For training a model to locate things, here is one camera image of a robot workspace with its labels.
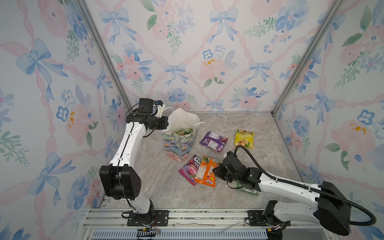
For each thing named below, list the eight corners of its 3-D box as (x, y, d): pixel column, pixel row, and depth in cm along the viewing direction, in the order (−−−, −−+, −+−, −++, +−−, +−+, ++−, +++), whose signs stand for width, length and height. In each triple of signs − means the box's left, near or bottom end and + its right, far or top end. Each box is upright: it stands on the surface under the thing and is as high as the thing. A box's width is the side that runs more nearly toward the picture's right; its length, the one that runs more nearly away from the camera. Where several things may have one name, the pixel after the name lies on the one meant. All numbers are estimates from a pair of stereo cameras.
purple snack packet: (200, 143, 104) (200, 140, 101) (207, 132, 110) (208, 129, 108) (220, 153, 99) (221, 150, 97) (227, 140, 105) (228, 138, 103)
